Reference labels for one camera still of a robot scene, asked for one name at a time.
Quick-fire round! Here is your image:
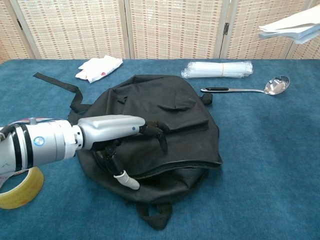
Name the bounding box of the yellowish packing tape roll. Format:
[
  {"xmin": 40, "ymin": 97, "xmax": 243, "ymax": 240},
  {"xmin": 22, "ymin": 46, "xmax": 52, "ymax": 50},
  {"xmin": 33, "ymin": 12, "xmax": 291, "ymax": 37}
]
[{"xmin": 0, "ymin": 166, "xmax": 45, "ymax": 210}]

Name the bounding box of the blue felt table cover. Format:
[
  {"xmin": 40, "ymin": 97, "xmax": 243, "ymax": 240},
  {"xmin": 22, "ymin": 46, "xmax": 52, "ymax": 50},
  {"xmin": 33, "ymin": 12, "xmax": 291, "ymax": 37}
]
[{"xmin": 0, "ymin": 58, "xmax": 320, "ymax": 240}]

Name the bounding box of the black fabric backpack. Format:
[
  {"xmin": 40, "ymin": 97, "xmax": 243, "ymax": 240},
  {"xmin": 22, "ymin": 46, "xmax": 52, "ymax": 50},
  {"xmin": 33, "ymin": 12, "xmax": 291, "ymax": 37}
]
[{"xmin": 33, "ymin": 72, "xmax": 223, "ymax": 231}]

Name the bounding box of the white and yellow book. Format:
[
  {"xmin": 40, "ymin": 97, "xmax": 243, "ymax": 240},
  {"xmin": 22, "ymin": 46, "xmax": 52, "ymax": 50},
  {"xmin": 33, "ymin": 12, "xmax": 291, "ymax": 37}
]
[{"xmin": 257, "ymin": 4, "xmax": 320, "ymax": 45}]

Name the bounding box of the bundle of clear wrapped straws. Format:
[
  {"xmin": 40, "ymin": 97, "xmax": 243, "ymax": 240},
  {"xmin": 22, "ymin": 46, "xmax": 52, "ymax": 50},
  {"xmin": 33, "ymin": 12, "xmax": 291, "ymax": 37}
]
[{"xmin": 181, "ymin": 60, "xmax": 253, "ymax": 80}]

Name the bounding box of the woven folding screen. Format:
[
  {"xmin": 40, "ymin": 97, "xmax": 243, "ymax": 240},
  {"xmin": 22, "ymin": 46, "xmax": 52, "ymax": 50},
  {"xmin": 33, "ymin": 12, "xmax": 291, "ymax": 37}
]
[{"xmin": 0, "ymin": 0, "xmax": 320, "ymax": 65}]

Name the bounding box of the white plastic pack red print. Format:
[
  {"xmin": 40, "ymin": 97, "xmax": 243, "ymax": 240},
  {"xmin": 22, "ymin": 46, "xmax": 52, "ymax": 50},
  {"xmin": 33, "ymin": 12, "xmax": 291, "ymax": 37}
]
[{"xmin": 75, "ymin": 55, "xmax": 124, "ymax": 84}]

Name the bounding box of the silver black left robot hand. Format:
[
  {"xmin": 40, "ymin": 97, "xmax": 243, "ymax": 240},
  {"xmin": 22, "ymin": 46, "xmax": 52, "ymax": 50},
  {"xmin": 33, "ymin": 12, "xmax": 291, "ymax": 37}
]
[{"xmin": 77, "ymin": 114, "xmax": 171, "ymax": 191}]

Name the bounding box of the steel ladle with black handle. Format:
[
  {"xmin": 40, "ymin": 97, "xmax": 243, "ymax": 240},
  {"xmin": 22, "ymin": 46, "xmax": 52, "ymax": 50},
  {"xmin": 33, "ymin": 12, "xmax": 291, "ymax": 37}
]
[{"xmin": 200, "ymin": 75, "xmax": 291, "ymax": 96}]

